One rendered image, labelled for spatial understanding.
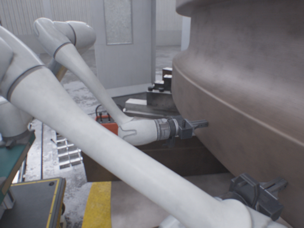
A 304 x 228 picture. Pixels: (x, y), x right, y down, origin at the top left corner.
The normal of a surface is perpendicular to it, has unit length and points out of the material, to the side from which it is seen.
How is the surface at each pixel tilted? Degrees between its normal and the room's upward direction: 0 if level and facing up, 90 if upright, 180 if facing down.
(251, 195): 90
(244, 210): 14
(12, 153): 0
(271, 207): 0
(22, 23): 90
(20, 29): 90
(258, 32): 90
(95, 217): 0
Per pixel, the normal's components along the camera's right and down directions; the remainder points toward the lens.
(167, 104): -0.29, 0.40
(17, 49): 0.60, -0.57
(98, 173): 0.10, 0.42
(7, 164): 0.00, -0.91
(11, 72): 0.29, -0.06
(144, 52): 0.46, 0.37
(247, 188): -0.91, 0.18
